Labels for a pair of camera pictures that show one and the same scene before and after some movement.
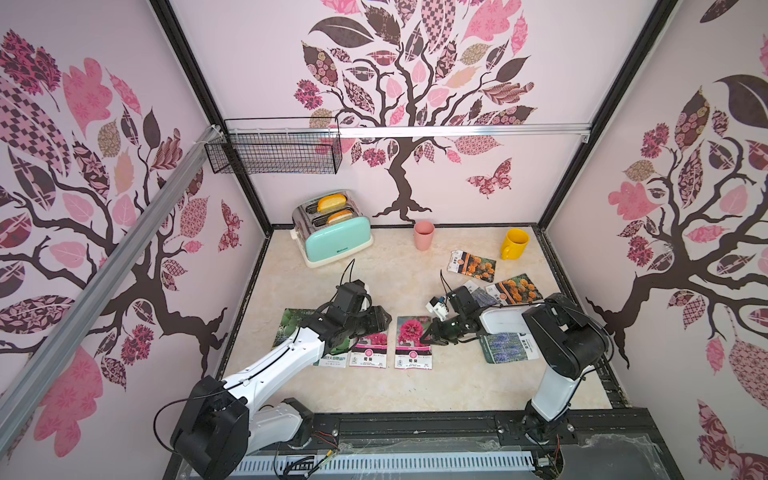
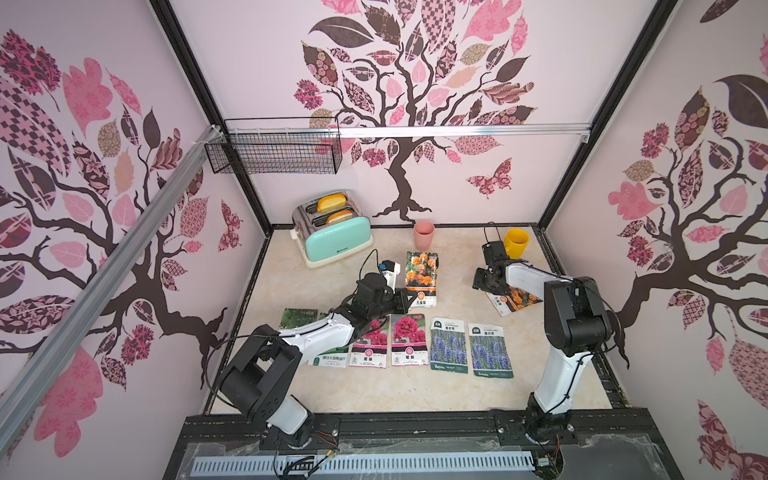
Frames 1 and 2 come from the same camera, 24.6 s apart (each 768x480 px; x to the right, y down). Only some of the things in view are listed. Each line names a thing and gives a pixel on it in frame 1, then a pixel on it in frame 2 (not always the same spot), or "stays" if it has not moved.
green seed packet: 290,322 stays
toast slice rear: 331,202 stays
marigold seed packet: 518,289 stays
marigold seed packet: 472,265 -> 421,277
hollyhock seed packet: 410,351 stays
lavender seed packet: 508,347 -> 489,351
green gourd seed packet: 338,356 stays
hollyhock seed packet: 370,351 stays
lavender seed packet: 483,298 -> 448,346
